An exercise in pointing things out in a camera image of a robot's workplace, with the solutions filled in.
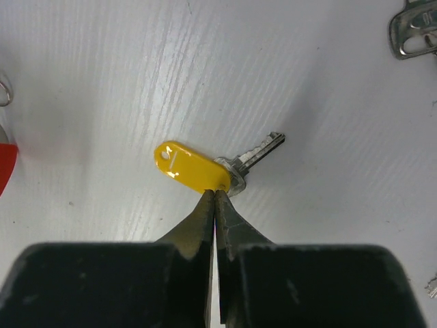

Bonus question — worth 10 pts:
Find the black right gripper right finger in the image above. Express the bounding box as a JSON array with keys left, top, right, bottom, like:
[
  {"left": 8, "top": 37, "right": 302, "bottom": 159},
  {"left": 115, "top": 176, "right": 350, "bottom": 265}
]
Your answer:
[{"left": 214, "top": 191, "right": 426, "bottom": 327}]

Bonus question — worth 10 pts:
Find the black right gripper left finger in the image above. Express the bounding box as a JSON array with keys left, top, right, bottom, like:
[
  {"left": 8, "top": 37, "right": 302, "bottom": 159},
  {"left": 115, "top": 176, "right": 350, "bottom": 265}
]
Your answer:
[{"left": 1, "top": 190, "right": 214, "bottom": 327}]

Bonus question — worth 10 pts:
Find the metal key organizer red handle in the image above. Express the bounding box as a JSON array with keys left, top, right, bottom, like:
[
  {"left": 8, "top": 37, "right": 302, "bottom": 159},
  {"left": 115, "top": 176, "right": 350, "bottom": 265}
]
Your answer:
[{"left": 0, "top": 70, "right": 18, "bottom": 197}]

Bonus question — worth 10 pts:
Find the black hook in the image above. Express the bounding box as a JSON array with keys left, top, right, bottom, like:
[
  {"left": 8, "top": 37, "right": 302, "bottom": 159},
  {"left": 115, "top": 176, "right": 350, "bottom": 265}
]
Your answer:
[{"left": 388, "top": 0, "right": 436, "bottom": 60}]

